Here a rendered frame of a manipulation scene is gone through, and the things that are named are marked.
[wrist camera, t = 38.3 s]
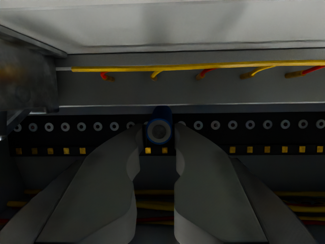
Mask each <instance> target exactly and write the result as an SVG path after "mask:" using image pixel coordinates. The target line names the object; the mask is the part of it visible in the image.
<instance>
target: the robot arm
mask: <svg viewBox="0 0 325 244"><path fill-rule="evenodd" d="M146 147H147V135H146V124H141V123H137V124H135V125H133V126H132V127H130V128H128V129H126V130H125V131H123V132H121V133H119V134H118V135H116V136H114V137H112V138H111V139H109V140H108V141H106V142H104V143H103V144H102V145H100V146H99V147H97V148H96V149H95V150H94V151H92V152H91V153H90V154H89V155H88V156H87V157H86V158H85V159H84V160H76V161H74V162H73V163H72V164H71V165H70V166H69V167H67V168H66V169H65V170H64V171H63V172H62V173H61V174H60V175H59V176H57V177H56V178H55V179H54V180H53V181H52V182H51V183H49V184H48V185H47V186H46V187H45V188H44V189H42V190H41V191H40V192H39V193H38V194H37V195H35V196H34V197H33V198H32V199H31V200H30V201H29V202H27V203H26V204H25V205H24V206H23V207H22V208H21V209H20V210H19V211H18V212H16V213H15V214H14V215H13V216H12V217H11V218H10V219H9V220H8V221H7V222H6V224H5V225H4V226H3V227H2V228H1V229H0V244H128V243H129V242H130V241H131V240H132V239H133V237H134V235H135V227H136V218H137V208H136V201H135V194H134V186H133V182H132V181H133V179H134V178H135V176H136V175H137V174H138V173H139V171H140V163H139V154H140V153H141V151H142V150H143V149H144V148H146ZM172 148H175V150H176V171H177V172H178V174H179V175H180V178H179V179H178V180H177V181H176V182H175V185H174V235H175V238H176V240H177V241H178V242H179V243H180V244H319V243H318V241H317V240H316V238H315V237H314V236H313V234H312V233H311V232H310V230H309V229H308V228H307V227H306V225H305V224H304V223H303V222H302V221H301V220H300V218H299V217H298V216H297V215H296V214H295V213H294V212H293V211H292V210H291V209H290V208H289V207H288V206H287V205H286V204H285V203H284V202H283V201H282V200H281V199H280V198H279V197H278V196H277V195H276V194H275V193H274V192H273V191H272V190H271V189H270V188H269V187H267V186H266V185H265V184H264V183H263V182H262V181H261V180H260V179H259V178H258V177H257V176H256V175H255V174H254V173H253V172H252V171H251V170H249V169H248V168H247V167H246V166H245V165H244V164H243V163H242V162H241V161H240V160H239V159H238V158H231V157H230V156H229V155H228V154H227V153H226V152H225V151H223V150H222V149H221V148H220V147H219V146H217V145H216V144H215V143H213V142H212V141H210V140H209V139H207V138H206V137H204V136H202V135H201V134H199V133H197V132H196V131H194V130H192V129H190V128H188V127H187V126H185V125H183V124H181V123H175V124H172Z"/></svg>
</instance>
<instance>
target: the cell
mask: <svg viewBox="0 0 325 244"><path fill-rule="evenodd" d="M172 124H173V120H172V111H171V109H170V107H168V106H157V107H155V109H154V111H153V113H152V115H151V117H150V119H149V121H148V123H147V125H146V135H147V138H148V140H149V141H150V142H152V143H154V144H157V145H161V144H165V143H167V142H168V141H169V140H170V139H171V137H172Z"/></svg>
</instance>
